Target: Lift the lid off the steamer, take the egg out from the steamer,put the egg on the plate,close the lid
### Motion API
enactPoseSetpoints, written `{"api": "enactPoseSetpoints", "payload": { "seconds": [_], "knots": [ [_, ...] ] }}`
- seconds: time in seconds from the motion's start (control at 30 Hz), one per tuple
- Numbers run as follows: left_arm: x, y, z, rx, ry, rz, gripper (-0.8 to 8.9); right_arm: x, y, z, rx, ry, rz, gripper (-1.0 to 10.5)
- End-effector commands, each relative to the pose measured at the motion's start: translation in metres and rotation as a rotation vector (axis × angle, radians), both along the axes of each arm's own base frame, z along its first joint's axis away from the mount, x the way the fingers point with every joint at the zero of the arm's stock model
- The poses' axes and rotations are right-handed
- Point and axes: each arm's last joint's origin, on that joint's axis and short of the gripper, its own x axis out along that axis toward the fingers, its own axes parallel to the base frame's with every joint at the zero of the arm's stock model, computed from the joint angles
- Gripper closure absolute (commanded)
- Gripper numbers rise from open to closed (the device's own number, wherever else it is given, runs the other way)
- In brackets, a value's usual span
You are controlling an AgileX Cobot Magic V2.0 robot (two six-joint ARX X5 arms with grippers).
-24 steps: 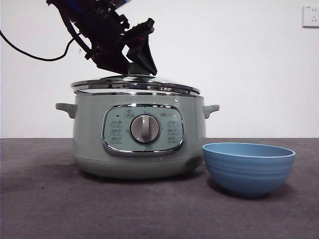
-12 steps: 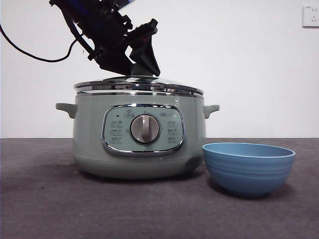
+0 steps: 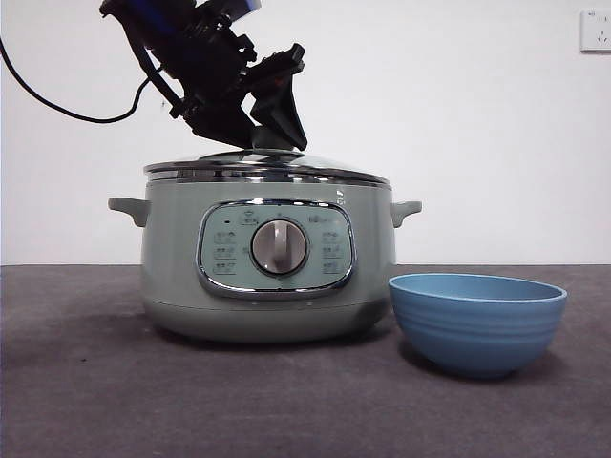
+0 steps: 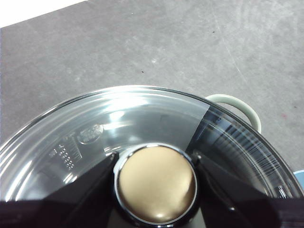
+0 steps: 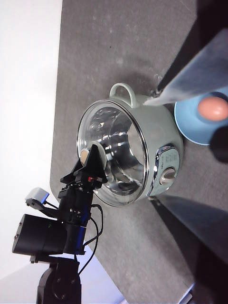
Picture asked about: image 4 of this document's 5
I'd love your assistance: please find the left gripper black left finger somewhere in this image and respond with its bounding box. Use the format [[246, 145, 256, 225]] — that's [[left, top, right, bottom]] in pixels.
[[0, 152, 124, 228]]

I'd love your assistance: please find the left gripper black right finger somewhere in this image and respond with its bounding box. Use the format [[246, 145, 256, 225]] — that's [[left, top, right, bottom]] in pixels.
[[191, 150, 304, 228]]

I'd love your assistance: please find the blue ribbed bowl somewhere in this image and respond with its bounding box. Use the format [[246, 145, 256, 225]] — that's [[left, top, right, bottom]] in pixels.
[[293, 170, 304, 185]]

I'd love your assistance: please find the pale green electric steamer pot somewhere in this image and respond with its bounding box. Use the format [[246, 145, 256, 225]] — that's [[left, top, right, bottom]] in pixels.
[[204, 94, 263, 133]]

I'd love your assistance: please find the glass lid with green knob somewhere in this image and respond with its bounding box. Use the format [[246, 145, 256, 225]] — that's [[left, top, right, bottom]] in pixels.
[[0, 85, 304, 228]]

